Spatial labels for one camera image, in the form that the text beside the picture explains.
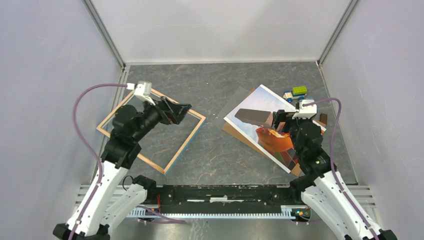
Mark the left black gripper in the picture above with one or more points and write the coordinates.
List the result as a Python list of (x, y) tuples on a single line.
[(166, 110)]

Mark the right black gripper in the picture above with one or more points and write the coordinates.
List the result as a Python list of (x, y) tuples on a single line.
[(284, 118)]

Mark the hot air balloon photo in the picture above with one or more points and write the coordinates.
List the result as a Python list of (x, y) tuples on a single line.
[(255, 122)]

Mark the wooden picture frame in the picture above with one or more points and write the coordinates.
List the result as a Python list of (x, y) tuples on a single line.
[(102, 129)]

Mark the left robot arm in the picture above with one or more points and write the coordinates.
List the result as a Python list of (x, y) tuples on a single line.
[(95, 219)]

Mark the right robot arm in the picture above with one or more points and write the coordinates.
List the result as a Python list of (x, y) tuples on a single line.
[(321, 187)]

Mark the toy brick car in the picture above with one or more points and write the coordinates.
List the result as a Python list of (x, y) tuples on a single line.
[(297, 93)]

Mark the small brown block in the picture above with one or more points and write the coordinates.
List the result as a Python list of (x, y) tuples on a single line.
[(323, 118)]

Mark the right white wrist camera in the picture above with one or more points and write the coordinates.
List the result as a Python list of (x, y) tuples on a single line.
[(305, 111)]

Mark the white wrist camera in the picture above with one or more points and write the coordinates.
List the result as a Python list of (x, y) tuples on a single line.
[(142, 91), (305, 111)]

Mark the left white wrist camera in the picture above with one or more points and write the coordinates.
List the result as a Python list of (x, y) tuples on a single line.
[(142, 91)]

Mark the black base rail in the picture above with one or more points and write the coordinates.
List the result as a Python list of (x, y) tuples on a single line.
[(222, 199)]

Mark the white cable duct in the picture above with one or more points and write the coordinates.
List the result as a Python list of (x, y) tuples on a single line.
[(141, 213)]

